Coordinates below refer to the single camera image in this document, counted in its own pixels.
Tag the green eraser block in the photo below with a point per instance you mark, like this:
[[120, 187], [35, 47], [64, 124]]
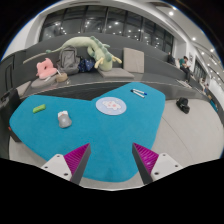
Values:
[[39, 108]]

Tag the grey square cushion upright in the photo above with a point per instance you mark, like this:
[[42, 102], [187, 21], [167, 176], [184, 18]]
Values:
[[133, 60]]

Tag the grey backpack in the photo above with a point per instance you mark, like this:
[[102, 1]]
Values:
[[68, 61]]

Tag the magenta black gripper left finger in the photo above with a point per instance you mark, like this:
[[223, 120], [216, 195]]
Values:
[[70, 166]]

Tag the small tan round pouch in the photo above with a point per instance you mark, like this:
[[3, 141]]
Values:
[[61, 77]]

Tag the green dragon plush toy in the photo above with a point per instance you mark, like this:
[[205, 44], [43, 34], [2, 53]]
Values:
[[96, 49]]

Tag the black bag on floor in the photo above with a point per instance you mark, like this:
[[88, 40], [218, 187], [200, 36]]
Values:
[[182, 104]]

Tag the teal felt table mat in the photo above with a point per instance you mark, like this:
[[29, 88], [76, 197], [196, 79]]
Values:
[[110, 137]]

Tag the seated person in green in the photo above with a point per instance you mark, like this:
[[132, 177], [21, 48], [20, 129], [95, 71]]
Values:
[[184, 67]]

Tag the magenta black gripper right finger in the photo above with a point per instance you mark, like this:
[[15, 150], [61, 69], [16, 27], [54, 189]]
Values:
[[153, 166]]

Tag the pink plush cushion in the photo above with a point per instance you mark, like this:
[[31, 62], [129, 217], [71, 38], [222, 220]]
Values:
[[45, 69]]

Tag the grey computer mouse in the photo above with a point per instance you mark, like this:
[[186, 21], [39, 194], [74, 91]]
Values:
[[64, 119]]

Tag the blue capped marker pen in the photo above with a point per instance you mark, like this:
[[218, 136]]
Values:
[[139, 91]]

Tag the grey flat seat cushion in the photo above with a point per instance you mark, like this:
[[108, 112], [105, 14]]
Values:
[[116, 73]]

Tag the white marker pen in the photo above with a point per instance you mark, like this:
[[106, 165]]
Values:
[[137, 94]]

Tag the dark blue patterned bag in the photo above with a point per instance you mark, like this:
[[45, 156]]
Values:
[[86, 65]]

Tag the round light blue mouse pad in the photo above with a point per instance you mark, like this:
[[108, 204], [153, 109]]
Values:
[[111, 106]]

